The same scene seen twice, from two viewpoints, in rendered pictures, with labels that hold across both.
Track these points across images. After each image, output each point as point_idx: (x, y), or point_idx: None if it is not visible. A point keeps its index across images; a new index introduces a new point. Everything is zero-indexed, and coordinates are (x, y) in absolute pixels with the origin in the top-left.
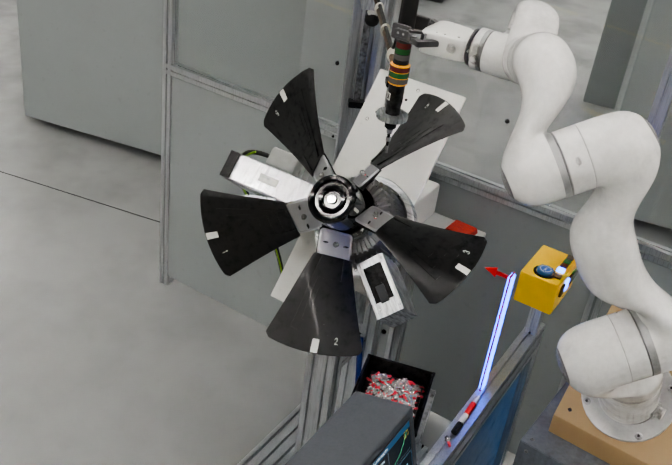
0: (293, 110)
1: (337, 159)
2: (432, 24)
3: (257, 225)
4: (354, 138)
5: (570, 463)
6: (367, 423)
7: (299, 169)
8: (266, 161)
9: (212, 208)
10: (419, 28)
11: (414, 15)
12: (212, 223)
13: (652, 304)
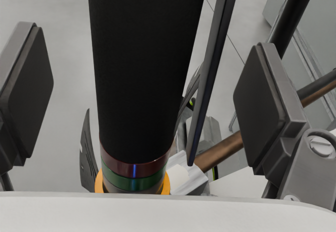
0: (186, 93)
1: (245, 168)
2: (140, 201)
3: (90, 173)
4: None
5: None
6: None
7: (201, 148)
8: (187, 119)
9: (84, 128)
10: (244, 125)
11: (125, 42)
12: (82, 139)
13: None
